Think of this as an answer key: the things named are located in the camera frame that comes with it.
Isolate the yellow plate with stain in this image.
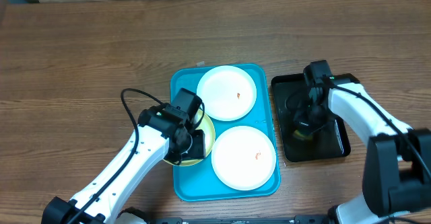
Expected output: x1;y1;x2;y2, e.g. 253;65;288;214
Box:
179;108;216;166

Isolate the green yellow sponge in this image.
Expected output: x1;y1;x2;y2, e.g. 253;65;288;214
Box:
292;130;312;141

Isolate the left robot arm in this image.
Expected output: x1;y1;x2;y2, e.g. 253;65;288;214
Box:
41;88;206;223

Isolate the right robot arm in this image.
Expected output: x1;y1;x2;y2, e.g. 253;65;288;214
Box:
293;61;430;223

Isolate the black rectangular tray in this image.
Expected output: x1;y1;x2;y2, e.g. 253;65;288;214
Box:
271;73;351;162

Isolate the teal plastic tray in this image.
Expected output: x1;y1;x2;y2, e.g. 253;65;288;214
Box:
170;63;281;202

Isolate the white plate with stain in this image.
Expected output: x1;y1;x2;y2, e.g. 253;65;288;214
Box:
197;65;257;121

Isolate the small tape scrap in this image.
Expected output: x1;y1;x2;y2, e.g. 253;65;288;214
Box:
196;61;205;67

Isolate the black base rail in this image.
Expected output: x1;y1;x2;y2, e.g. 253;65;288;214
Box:
117;207;390;224

